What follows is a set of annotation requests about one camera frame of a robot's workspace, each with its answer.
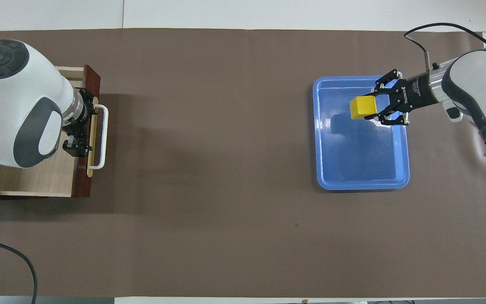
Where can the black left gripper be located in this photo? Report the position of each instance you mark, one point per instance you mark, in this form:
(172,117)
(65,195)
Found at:
(80,120)

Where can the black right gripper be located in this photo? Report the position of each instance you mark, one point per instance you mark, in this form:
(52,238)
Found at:
(414,90)

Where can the yellow cube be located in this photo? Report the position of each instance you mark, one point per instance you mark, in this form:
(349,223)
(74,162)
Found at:
(363,107)

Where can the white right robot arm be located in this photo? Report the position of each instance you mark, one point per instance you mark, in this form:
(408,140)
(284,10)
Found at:
(479,84)

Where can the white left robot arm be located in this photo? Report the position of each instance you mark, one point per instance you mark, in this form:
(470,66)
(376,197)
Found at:
(15,105)

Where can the blue plastic tray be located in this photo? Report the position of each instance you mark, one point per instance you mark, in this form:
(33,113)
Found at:
(361,164)

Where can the brown table mat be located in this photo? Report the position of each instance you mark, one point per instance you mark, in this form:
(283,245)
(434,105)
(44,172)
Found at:
(205,190)

